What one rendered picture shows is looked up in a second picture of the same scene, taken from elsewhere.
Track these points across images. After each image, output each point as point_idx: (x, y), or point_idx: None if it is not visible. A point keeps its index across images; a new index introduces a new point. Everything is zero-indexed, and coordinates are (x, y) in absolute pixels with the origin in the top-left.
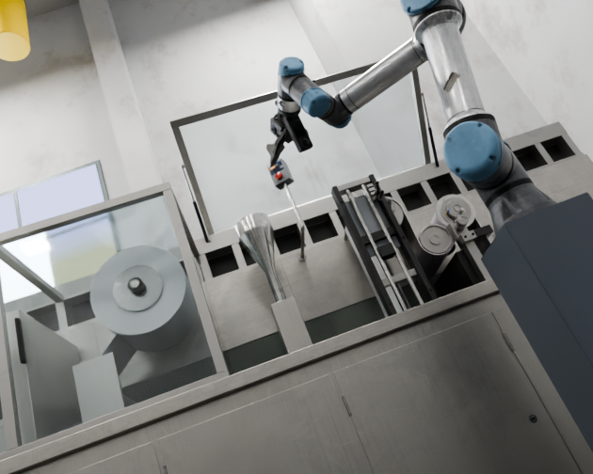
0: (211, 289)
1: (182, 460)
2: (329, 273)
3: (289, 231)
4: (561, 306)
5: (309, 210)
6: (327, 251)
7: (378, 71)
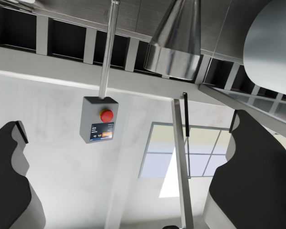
0: (213, 43)
1: None
2: None
3: (102, 63)
4: None
5: (69, 72)
6: (75, 3)
7: None
